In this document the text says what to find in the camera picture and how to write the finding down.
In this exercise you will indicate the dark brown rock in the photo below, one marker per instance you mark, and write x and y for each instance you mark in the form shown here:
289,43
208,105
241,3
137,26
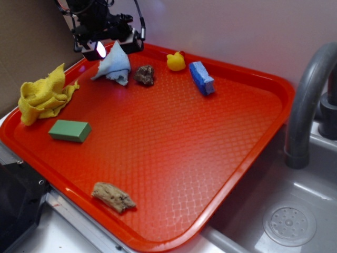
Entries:
145,75

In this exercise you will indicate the grey sink faucet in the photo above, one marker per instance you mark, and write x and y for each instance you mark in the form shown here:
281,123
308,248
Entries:
315,96

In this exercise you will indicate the blue sponge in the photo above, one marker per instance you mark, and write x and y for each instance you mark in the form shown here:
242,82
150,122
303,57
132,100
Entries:
201,77

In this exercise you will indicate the yellow cloth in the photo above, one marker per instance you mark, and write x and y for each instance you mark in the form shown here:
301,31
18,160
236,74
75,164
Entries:
45,98

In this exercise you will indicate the yellow rubber duck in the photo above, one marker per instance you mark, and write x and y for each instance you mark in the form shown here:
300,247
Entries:
176,61

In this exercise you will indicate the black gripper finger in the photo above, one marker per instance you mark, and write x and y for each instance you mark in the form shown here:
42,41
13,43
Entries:
133,43

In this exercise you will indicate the grey sink basin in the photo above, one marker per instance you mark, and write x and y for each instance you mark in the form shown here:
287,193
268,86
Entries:
237,226

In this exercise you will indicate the red plastic tray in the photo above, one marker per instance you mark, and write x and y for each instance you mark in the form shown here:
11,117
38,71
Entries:
174,151

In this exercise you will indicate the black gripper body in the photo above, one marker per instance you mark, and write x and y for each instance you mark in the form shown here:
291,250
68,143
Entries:
92,21

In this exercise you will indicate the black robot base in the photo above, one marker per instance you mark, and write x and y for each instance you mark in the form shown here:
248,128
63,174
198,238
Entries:
23,192

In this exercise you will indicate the light blue cloth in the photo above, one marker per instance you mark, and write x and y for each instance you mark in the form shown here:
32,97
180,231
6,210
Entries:
116,66

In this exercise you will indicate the round sink drain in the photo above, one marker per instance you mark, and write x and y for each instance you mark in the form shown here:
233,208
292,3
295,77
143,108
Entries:
289,224

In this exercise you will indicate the tan driftwood piece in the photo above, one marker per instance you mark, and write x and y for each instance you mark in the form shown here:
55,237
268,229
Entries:
113,197

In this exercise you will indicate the brown cardboard panel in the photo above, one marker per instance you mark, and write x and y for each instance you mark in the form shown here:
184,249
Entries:
35,39

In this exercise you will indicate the gripper finger with light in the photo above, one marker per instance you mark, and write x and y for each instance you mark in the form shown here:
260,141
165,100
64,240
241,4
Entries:
92,51

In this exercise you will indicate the green rectangular block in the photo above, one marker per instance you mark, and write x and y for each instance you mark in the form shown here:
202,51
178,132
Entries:
74,131

